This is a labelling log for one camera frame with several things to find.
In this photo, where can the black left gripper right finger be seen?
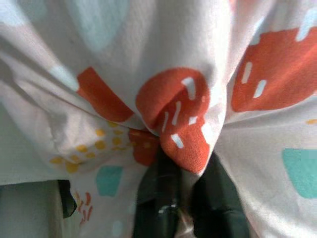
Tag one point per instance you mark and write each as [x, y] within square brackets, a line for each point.
[218, 203]

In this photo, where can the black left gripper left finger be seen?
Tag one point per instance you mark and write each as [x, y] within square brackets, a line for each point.
[158, 198]

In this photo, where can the pink patterned pillow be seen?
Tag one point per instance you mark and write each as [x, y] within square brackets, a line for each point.
[158, 49]

